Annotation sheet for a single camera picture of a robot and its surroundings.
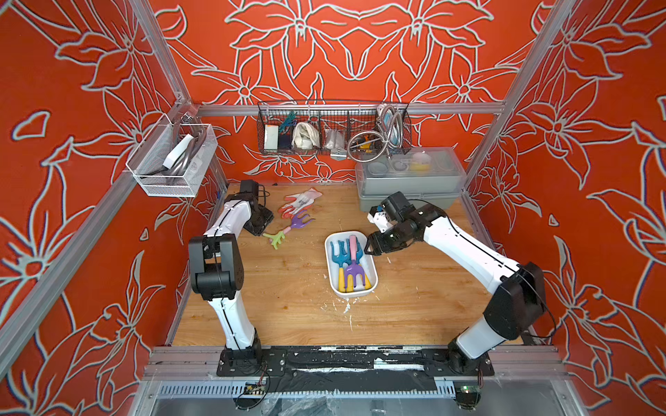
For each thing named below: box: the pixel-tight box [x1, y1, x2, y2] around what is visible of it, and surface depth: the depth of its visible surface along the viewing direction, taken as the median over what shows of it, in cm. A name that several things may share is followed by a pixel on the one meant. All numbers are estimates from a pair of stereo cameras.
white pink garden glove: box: [277, 187, 323, 220], surface depth 116 cm
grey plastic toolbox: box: [354, 147, 468, 213], surface depth 105 cm
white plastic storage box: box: [324, 230, 379, 299], surface depth 92 cm
